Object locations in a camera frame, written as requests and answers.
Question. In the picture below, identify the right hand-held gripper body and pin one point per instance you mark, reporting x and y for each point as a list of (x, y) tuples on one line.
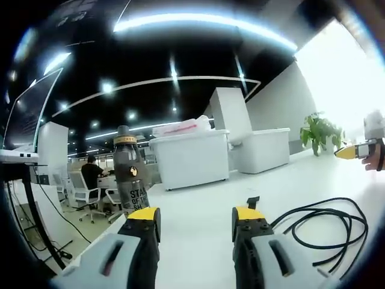
[(371, 135)]

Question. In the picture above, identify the white office chair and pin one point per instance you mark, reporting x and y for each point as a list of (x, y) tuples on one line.
[(88, 195), (113, 198)]

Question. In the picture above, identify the white desktop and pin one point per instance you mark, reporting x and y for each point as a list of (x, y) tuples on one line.
[(207, 192)]

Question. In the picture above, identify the computer monitor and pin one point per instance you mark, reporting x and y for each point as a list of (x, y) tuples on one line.
[(28, 111)]

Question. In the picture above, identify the large white storage bin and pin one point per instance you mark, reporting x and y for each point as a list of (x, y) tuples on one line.
[(192, 158)]

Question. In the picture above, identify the dark drink bottle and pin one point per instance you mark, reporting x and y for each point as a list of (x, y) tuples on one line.
[(131, 171)]

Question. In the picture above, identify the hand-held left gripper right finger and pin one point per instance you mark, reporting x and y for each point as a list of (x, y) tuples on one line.
[(255, 241)]

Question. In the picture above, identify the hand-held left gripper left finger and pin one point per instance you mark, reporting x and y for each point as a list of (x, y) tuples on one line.
[(132, 238)]

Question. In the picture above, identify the black monitor stand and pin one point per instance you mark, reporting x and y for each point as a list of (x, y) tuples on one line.
[(33, 210)]

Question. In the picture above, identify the green potted plant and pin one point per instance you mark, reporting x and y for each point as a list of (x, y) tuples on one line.
[(320, 132)]

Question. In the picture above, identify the small white storage bin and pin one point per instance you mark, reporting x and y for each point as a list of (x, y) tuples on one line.
[(264, 150)]

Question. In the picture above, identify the white square pillar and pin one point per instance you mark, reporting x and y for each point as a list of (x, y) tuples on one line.
[(230, 116)]

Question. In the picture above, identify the white plastic bag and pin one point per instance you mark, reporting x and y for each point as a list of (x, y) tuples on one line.
[(185, 126)]

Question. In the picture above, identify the person's right hand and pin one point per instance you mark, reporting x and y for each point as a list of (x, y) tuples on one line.
[(375, 159)]

